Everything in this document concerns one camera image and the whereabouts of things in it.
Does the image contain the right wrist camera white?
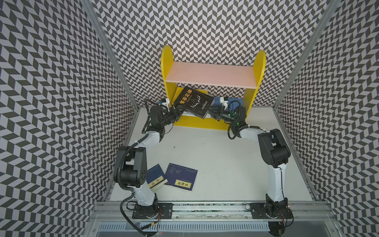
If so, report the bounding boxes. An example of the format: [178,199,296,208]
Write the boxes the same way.
[219,97,229,109]

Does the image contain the aluminium corner post right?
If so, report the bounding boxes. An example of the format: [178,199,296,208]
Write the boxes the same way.
[273,0,341,111]

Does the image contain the aluminium corner post left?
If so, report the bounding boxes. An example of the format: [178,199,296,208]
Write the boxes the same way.
[81,0,139,110]

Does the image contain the navy book yellow label tilted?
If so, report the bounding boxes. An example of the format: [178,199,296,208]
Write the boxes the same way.
[146,164,168,192]

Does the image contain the yellow pink blue bookshelf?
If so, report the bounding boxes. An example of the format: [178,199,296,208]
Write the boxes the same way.
[161,45,266,114]

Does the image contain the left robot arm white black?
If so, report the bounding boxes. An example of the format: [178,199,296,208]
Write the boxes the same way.
[113,105,184,214]

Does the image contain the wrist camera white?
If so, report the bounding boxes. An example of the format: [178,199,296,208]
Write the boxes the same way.
[219,97,229,109]
[159,98,170,110]

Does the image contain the navy book yellow label flat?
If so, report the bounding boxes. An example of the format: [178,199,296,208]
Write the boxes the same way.
[165,163,198,192]

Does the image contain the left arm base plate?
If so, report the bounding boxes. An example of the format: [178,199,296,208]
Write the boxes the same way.
[132,202,173,220]

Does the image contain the black book orange title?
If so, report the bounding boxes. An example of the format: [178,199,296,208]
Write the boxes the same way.
[173,87,215,119]

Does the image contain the aluminium front rail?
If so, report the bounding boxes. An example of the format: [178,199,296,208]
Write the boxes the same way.
[88,200,338,223]

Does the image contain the aluminium corner post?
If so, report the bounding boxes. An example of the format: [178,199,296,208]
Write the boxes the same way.
[273,0,341,111]
[81,0,139,110]

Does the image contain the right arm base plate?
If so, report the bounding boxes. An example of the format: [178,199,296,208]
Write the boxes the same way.
[249,202,294,220]

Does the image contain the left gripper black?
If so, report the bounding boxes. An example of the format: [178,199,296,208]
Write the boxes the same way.
[160,104,188,126]

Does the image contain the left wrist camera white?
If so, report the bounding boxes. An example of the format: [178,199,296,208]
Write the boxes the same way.
[159,98,170,110]

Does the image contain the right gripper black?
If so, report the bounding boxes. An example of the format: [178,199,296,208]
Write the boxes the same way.
[207,104,238,123]

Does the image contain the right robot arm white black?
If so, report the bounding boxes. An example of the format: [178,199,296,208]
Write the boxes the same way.
[209,106,292,218]

